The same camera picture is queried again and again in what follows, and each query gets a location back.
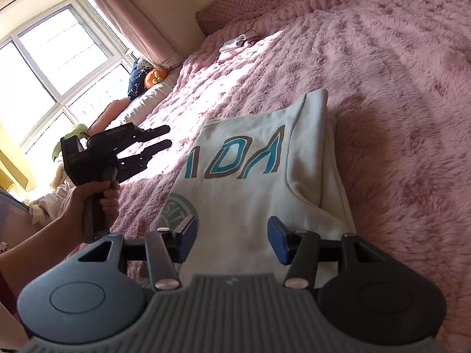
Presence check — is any white bedding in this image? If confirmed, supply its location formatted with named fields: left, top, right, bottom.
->
left=110, top=65, right=185, bottom=126

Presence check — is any white printed shirt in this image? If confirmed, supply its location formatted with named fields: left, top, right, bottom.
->
left=145, top=88, right=357, bottom=290

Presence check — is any white framed window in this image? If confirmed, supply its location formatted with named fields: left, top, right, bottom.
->
left=0, top=0, right=140, bottom=157

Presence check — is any white ruffled fabric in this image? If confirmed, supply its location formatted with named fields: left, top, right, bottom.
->
left=23, top=160, right=71, bottom=226

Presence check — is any pink pillow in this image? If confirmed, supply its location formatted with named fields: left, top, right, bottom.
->
left=89, top=97, right=132, bottom=134

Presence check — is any green plush toy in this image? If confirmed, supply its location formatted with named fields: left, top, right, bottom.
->
left=52, top=122, right=91, bottom=163

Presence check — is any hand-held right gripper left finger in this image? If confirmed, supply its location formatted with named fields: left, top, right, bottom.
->
left=79, top=215, right=198, bottom=290

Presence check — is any small pink white garment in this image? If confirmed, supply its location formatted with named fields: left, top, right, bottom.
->
left=218, top=31, right=260, bottom=62

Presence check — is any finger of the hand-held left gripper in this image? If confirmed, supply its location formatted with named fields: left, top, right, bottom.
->
left=106, top=123, right=172, bottom=148
left=117, top=139, right=173, bottom=176

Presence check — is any pink curtain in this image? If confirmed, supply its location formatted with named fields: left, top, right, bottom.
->
left=69, top=0, right=185, bottom=70

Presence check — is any navy patterned pillow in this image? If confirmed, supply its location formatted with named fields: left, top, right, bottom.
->
left=127, top=58, right=152, bottom=98

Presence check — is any pink fluffy blanket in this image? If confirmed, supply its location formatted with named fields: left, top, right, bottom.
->
left=107, top=0, right=471, bottom=353

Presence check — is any orange plush toy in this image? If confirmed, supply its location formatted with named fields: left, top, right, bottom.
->
left=144, top=67, right=168, bottom=89

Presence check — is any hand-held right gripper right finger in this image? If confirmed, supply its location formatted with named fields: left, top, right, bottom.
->
left=268, top=216, right=373, bottom=290

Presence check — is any purple quilted headboard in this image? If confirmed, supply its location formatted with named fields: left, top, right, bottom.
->
left=195, top=0, right=356, bottom=38

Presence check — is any person's left hand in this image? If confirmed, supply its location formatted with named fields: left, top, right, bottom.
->
left=59, top=180, right=121, bottom=237

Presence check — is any person's left forearm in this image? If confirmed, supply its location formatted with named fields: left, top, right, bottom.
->
left=0, top=211, right=86, bottom=297

